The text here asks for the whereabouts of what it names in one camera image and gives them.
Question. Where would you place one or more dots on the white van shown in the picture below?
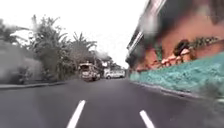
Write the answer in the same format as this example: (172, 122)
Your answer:
(115, 74)

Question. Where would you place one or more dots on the vehicle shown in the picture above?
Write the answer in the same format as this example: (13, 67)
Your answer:
(88, 71)

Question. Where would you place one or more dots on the grey asphalt road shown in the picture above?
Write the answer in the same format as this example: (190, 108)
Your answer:
(110, 96)

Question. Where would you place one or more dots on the row of leafy trees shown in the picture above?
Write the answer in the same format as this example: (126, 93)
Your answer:
(53, 50)

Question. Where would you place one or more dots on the robot's own part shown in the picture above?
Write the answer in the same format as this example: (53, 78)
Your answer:
(147, 120)
(76, 115)

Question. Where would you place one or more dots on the row of plant pots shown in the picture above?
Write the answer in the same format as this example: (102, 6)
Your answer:
(176, 56)

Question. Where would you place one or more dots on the red building with balcony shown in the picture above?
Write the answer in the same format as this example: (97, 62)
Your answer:
(186, 26)

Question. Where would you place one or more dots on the grey kerb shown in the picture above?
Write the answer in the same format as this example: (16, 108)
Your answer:
(30, 85)

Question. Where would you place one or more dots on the teal stone wall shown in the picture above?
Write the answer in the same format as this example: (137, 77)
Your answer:
(180, 75)

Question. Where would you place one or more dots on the grey overgrown wall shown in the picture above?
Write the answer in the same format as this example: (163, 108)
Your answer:
(15, 63)

